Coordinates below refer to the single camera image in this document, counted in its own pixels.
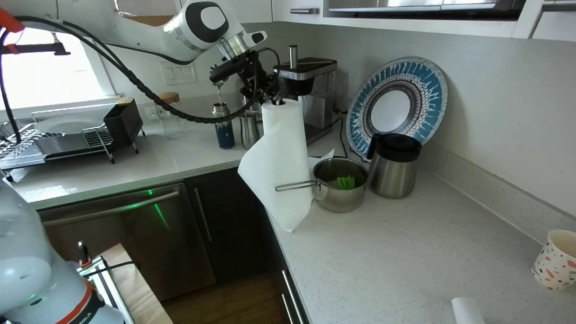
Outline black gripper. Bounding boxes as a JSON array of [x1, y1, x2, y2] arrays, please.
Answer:
[[209, 50, 280, 102]]

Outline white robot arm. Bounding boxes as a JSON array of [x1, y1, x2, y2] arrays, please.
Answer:
[[0, 0, 267, 324]]

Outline silver toaster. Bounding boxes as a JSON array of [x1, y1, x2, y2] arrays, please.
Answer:
[[240, 109, 262, 149]]

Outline black steel coffee machine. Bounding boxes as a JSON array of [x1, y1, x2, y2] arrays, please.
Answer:
[[274, 45, 337, 142]]

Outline glass jar cork lid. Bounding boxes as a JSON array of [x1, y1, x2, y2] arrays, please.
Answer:
[[154, 90, 186, 138]]

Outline steel saucepan with greens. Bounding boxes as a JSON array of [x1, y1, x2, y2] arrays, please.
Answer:
[[276, 158, 370, 212]]

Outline dark cabinet door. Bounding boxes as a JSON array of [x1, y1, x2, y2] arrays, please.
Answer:
[[186, 169, 267, 282]]

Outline black dish rack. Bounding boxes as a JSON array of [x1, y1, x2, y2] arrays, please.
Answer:
[[0, 95, 146, 172]]

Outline blue white decorative plate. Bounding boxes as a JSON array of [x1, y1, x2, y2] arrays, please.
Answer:
[[344, 55, 449, 160]]

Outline steel canister black lid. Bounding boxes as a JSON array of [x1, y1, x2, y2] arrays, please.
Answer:
[[368, 133, 422, 199]]

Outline stainless dishwasher door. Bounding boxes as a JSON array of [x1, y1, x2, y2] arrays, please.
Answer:
[[40, 183, 217, 300]]

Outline wooden board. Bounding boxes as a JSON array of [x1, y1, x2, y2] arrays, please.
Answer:
[[103, 243, 173, 324]]

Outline white upper cabinets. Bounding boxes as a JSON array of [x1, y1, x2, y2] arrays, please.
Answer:
[[240, 0, 576, 43]]

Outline white object at bottom edge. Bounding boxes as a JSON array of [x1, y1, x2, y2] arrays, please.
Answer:
[[452, 297, 487, 324]]

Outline dotted paper cup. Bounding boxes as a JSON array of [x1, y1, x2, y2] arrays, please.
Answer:
[[532, 230, 576, 289]]

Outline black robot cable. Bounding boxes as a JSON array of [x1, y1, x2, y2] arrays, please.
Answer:
[[0, 14, 285, 145]]

